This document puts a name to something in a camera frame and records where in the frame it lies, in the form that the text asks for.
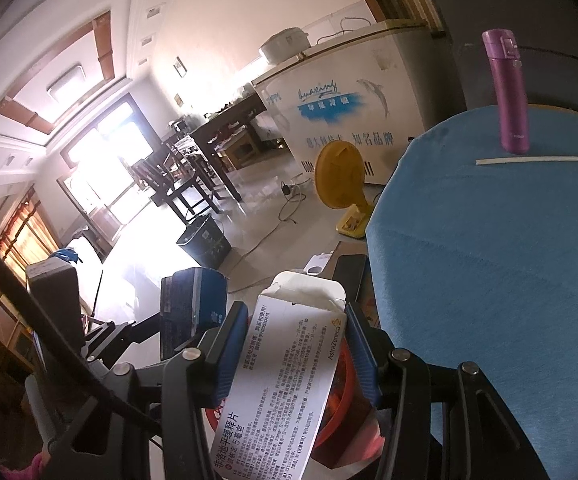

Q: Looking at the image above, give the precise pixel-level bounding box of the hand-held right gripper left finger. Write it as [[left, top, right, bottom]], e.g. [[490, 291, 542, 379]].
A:
[[44, 301, 250, 480]]

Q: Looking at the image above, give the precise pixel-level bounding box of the wooden cabinet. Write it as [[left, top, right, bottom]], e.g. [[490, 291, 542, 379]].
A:
[[0, 260, 34, 411]]

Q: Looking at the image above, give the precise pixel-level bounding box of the white plastic straw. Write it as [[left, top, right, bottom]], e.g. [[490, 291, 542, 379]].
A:
[[475, 154, 578, 166]]

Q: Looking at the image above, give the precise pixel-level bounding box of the dark wooden chair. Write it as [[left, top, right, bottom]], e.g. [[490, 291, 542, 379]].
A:
[[131, 142, 222, 221]]

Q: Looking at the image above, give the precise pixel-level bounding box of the dark plastic waste bin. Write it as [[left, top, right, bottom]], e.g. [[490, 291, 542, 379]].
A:
[[176, 214, 233, 270]]

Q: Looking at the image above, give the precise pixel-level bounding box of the white printed medicine box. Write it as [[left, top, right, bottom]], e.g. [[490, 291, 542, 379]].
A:
[[204, 271, 347, 480]]

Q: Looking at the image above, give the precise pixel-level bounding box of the yellow electric fan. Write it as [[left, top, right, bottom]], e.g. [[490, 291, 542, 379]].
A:
[[315, 141, 376, 239]]

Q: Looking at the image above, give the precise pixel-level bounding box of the rectangular ceiling lamp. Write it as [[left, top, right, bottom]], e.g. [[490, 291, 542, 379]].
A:
[[46, 62, 87, 98]]

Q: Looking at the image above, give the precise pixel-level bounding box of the black smartphone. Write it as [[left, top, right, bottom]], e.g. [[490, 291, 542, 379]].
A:
[[331, 255, 370, 306]]

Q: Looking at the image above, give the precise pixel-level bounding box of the red plastic mesh basket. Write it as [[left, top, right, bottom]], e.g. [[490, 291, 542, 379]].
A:
[[209, 355, 384, 466]]

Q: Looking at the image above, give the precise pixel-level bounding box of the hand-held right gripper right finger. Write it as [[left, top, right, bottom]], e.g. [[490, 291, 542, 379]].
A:
[[344, 301, 540, 480]]

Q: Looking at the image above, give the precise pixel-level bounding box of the orange window curtain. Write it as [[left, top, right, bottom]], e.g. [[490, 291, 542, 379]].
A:
[[0, 187, 60, 261]]

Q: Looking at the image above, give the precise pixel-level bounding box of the purple thermos bottle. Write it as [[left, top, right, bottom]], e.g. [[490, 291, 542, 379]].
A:
[[482, 29, 530, 155]]

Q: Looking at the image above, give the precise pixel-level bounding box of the blue tablecloth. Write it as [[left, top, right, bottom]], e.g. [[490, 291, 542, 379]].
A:
[[366, 105, 578, 480]]

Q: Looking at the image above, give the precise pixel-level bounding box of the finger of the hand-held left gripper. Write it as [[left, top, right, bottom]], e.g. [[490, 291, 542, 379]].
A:
[[86, 312, 162, 361]]

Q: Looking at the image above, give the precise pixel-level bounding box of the white rice cooker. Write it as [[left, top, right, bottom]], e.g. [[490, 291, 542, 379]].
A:
[[260, 28, 310, 63]]

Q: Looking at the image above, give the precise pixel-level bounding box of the grey floor cable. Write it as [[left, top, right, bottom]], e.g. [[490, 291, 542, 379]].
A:
[[229, 195, 314, 293]]

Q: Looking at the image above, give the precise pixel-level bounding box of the dark wooden table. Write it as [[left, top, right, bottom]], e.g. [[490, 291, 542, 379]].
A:
[[189, 94, 270, 203]]

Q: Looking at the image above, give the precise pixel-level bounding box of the dark blue carton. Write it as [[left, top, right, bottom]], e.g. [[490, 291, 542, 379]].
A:
[[160, 267, 228, 361]]

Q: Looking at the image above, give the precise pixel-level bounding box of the white chest freezer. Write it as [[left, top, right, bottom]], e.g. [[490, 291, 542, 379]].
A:
[[251, 20, 444, 188]]

